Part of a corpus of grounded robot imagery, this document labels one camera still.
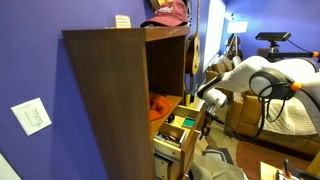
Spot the brown wooden cabinet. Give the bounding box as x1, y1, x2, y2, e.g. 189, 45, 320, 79
62, 26, 190, 180

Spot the grey cloth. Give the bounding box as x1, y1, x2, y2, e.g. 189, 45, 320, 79
191, 156, 249, 180

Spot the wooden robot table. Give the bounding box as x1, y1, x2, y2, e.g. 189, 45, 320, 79
259, 162, 320, 180

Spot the brown leather couch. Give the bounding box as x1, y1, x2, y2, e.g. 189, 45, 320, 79
205, 56, 320, 157

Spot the cream knit blanket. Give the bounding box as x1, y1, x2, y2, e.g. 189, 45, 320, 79
263, 97, 317, 135

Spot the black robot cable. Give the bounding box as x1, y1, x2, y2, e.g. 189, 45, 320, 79
208, 79, 298, 143

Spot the maroon baseball cap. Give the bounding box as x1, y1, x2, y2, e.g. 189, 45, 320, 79
140, 0, 188, 27

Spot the black camera on tripod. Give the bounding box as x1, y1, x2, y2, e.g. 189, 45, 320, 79
255, 31, 319, 64

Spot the white light switch plate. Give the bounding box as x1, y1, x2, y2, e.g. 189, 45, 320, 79
11, 98, 52, 136

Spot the orange knit hat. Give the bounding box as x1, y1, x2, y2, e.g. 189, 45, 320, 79
149, 94, 172, 121

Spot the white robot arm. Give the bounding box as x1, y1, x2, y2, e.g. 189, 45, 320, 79
197, 56, 320, 134

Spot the patterned floor rug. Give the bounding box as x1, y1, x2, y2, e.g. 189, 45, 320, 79
195, 126, 312, 180

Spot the small checkered box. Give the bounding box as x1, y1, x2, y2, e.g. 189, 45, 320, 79
115, 15, 131, 28

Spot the hanging ukulele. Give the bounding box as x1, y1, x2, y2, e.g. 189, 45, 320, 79
185, 0, 200, 75

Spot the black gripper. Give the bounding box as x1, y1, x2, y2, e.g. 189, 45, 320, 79
201, 111, 216, 134

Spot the wooden drawer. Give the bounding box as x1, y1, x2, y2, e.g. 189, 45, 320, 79
153, 151, 191, 180
166, 105, 206, 135
153, 123, 200, 171

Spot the yellow pole stand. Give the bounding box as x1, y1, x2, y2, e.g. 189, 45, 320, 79
184, 90, 191, 107

